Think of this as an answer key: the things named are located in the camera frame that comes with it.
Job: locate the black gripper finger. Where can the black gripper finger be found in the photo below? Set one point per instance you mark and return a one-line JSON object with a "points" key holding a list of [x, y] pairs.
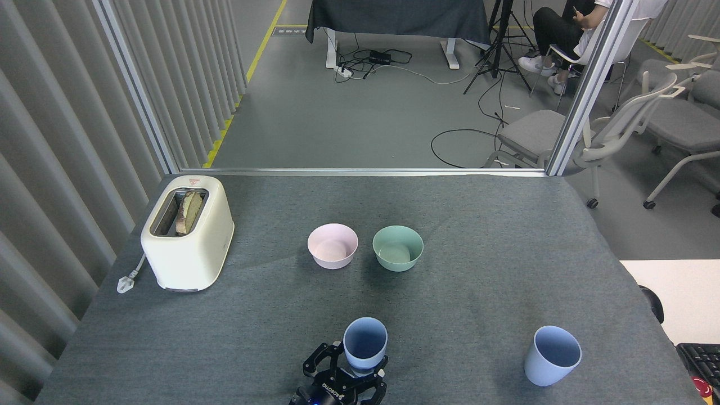
{"points": [[376, 388], [319, 364]]}

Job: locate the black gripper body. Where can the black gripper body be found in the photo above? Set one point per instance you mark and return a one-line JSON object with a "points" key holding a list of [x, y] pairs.
{"points": [[332, 395]]}

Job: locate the blue cup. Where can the blue cup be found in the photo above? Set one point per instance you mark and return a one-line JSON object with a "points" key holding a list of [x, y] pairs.
{"points": [[545, 368], [365, 360]]}

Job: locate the seated person's hand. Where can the seated person's hand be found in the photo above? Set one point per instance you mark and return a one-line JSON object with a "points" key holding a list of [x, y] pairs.
{"points": [[586, 21]]}

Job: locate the grey felt table cloth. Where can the grey felt table cloth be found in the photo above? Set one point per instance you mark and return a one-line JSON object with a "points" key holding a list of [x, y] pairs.
{"points": [[450, 315]]}

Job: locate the pink bowl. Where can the pink bowl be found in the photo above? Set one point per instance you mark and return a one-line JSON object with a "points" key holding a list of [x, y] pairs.
{"points": [[333, 253]]}

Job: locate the green bowl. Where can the green bowl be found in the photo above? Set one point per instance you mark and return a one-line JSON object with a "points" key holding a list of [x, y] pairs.
{"points": [[397, 256]]}

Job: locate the cream white toaster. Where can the cream white toaster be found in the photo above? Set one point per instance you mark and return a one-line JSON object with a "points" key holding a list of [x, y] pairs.
{"points": [[188, 256]]}

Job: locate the brown bread slice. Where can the brown bread slice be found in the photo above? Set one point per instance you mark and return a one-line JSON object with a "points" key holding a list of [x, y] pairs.
{"points": [[190, 211]]}

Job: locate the black computer mouse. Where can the black computer mouse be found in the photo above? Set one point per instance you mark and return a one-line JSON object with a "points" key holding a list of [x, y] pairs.
{"points": [[653, 306]]}

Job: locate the white power strip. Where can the white power strip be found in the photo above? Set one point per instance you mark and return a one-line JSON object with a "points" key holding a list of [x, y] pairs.
{"points": [[343, 71]]}

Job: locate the grey white office chair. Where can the grey white office chair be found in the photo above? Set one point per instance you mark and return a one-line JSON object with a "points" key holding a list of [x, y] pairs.
{"points": [[655, 70], [531, 132], [683, 121]]}

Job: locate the black power adapter box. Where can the black power adapter box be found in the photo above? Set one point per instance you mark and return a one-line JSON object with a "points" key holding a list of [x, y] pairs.
{"points": [[380, 57]]}

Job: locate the white desk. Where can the white desk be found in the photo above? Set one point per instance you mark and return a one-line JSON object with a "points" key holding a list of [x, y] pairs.
{"points": [[683, 295]]}

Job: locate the red emergency button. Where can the red emergency button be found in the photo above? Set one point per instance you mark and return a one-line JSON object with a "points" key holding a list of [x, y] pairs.
{"points": [[701, 388]]}

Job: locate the black keyboard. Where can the black keyboard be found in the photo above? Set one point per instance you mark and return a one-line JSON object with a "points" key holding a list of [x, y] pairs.
{"points": [[702, 363]]}

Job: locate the table with black cloth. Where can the table with black cloth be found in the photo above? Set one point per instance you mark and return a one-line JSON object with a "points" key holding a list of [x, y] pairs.
{"points": [[399, 17]]}

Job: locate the black tripod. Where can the black tripod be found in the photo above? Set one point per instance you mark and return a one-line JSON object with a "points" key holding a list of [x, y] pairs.
{"points": [[498, 39]]}

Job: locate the white plastic chair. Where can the white plastic chair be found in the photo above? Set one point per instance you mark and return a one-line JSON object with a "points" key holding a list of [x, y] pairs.
{"points": [[582, 56]]}

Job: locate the seated person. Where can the seated person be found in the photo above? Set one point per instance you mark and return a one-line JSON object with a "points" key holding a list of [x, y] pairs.
{"points": [[554, 28]]}

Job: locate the silver frame rail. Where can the silver frame rail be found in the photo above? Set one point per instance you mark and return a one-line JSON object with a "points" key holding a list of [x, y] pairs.
{"points": [[365, 171]]}

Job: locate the silver frame post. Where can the silver frame post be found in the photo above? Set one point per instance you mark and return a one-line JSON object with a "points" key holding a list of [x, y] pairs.
{"points": [[138, 90], [590, 84]]}

